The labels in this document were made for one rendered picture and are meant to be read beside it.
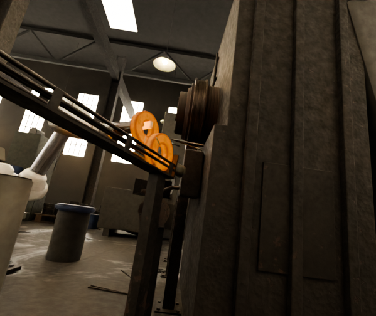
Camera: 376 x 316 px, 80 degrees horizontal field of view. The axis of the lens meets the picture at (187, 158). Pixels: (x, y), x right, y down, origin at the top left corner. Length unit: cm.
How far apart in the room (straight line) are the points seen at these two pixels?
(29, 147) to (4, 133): 997
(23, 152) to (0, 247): 399
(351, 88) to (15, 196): 141
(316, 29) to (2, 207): 149
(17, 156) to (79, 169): 779
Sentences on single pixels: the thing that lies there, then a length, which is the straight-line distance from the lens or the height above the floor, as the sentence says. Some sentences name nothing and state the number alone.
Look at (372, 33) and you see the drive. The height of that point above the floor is 147.
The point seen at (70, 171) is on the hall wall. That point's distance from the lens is 1259.
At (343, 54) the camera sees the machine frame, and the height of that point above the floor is 131.
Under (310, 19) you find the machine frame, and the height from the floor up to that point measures 151.
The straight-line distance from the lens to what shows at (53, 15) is 1221.
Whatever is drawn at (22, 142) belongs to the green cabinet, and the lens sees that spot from 486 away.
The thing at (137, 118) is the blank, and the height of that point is 83.
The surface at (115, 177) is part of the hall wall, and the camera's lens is 1185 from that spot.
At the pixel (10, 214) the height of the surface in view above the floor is 41.
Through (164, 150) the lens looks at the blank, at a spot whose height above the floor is 72.
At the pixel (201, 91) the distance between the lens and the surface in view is 136.
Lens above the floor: 48
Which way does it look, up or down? 14 degrees up
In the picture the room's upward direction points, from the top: 8 degrees clockwise
